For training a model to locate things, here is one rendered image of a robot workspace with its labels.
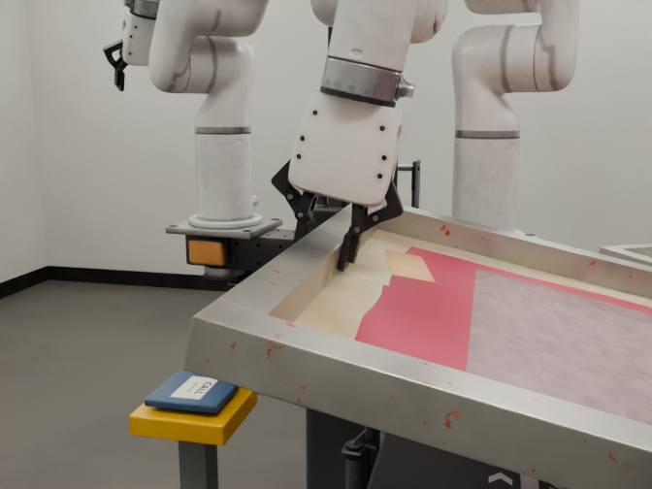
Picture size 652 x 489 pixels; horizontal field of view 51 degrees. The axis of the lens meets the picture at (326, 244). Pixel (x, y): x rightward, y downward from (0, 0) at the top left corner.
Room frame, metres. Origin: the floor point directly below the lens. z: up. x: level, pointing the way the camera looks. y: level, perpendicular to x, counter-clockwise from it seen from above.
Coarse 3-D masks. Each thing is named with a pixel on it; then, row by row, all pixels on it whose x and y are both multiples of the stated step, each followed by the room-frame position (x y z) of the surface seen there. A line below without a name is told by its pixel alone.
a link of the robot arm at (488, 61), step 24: (504, 24) 1.01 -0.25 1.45; (528, 24) 0.99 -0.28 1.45; (456, 48) 1.02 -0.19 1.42; (480, 48) 0.99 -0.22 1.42; (504, 48) 0.98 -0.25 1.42; (528, 48) 0.96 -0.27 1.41; (456, 72) 1.01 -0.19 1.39; (480, 72) 0.99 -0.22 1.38; (504, 72) 0.98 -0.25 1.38; (528, 72) 0.96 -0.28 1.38; (456, 96) 1.03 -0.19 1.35; (480, 96) 0.99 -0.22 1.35; (504, 96) 1.03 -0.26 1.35; (456, 120) 1.03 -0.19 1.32; (480, 120) 0.99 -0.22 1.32; (504, 120) 0.99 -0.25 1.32
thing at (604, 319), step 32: (448, 256) 0.86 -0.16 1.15; (416, 288) 0.69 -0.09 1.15; (448, 288) 0.71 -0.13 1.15; (480, 288) 0.73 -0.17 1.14; (512, 288) 0.76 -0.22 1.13; (544, 288) 0.79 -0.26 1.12; (576, 288) 0.82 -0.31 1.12; (544, 320) 0.66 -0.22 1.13; (576, 320) 0.69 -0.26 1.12; (608, 320) 0.71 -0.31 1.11; (640, 320) 0.74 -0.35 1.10; (640, 352) 0.62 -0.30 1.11
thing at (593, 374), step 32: (384, 288) 0.66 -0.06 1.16; (384, 320) 0.57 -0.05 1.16; (416, 320) 0.59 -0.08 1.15; (448, 320) 0.60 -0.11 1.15; (480, 320) 0.62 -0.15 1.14; (512, 320) 0.64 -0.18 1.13; (416, 352) 0.51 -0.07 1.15; (448, 352) 0.52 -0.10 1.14; (480, 352) 0.54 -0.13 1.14; (512, 352) 0.55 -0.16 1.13; (544, 352) 0.57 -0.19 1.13; (576, 352) 0.59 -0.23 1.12; (608, 352) 0.60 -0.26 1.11; (512, 384) 0.49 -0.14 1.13; (544, 384) 0.50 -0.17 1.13; (576, 384) 0.51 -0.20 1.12; (608, 384) 0.52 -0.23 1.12; (640, 384) 0.54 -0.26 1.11; (640, 416) 0.47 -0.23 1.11
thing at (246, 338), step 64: (320, 256) 0.61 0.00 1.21; (512, 256) 0.89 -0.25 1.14; (576, 256) 0.87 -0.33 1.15; (192, 320) 0.41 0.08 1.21; (256, 320) 0.42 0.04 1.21; (256, 384) 0.40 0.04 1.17; (320, 384) 0.39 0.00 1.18; (384, 384) 0.38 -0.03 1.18; (448, 384) 0.38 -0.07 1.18; (448, 448) 0.37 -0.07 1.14; (512, 448) 0.36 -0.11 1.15; (576, 448) 0.36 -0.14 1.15; (640, 448) 0.35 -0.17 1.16
